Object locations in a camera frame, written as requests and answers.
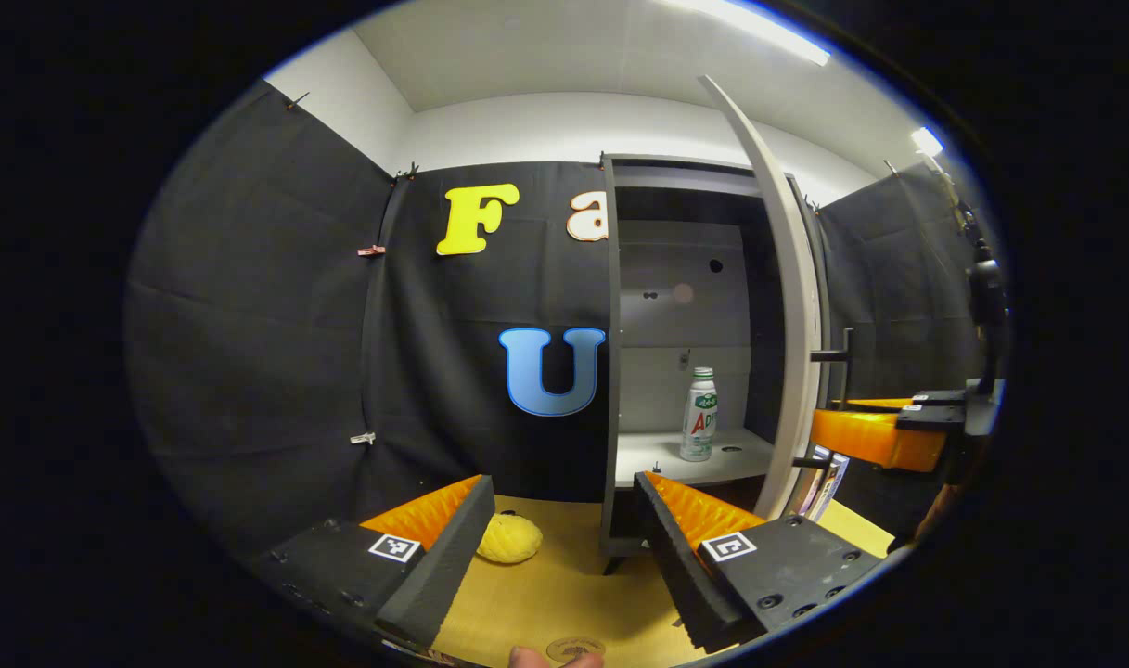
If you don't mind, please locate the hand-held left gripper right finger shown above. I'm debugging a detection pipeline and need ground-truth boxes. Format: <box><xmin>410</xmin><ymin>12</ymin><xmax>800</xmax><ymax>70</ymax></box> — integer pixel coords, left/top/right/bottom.
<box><xmin>633</xmin><ymin>470</ymin><xmax>885</xmax><ymax>653</ymax></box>

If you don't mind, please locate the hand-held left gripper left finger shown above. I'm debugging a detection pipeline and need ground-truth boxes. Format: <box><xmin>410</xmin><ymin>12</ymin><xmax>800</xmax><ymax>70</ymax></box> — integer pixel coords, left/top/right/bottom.
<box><xmin>253</xmin><ymin>474</ymin><xmax>496</xmax><ymax>650</ymax></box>

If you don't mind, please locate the black cabinet door handle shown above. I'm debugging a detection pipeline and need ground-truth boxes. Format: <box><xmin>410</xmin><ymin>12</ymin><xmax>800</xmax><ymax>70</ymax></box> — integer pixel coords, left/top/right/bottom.
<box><xmin>791</xmin><ymin>327</ymin><xmax>854</xmax><ymax>469</ymax></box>

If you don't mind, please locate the white bottle with green label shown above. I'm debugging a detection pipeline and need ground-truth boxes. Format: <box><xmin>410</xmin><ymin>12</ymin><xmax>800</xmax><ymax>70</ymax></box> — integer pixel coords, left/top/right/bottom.
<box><xmin>680</xmin><ymin>366</ymin><xmax>719</xmax><ymax>463</ymax></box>

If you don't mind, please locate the round brown coaster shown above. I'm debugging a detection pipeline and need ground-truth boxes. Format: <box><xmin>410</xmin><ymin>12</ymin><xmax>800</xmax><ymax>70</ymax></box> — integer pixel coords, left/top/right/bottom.
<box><xmin>545</xmin><ymin>636</ymin><xmax>607</xmax><ymax>663</ymax></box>

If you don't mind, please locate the white cabinet shelf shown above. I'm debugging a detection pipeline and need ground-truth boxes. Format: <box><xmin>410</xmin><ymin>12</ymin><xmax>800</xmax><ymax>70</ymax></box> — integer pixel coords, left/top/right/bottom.
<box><xmin>615</xmin><ymin>427</ymin><xmax>776</xmax><ymax>488</ymax></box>

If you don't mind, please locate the lumpy yellow toy fruit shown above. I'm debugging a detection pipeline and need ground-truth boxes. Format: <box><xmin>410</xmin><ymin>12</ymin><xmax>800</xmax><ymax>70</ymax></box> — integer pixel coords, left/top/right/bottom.
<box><xmin>476</xmin><ymin>513</ymin><xmax>544</xmax><ymax>565</ymax></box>

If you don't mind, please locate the thin paperback book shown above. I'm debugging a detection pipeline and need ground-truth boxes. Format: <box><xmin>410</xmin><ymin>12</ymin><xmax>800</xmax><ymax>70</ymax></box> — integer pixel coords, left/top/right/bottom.
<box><xmin>799</xmin><ymin>445</ymin><xmax>829</xmax><ymax>513</ymax></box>

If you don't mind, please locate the black backdrop cloth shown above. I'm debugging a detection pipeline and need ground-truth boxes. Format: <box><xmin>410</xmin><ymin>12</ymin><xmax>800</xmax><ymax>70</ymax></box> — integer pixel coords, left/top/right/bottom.
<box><xmin>123</xmin><ymin>79</ymin><xmax>992</xmax><ymax>558</ymax></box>

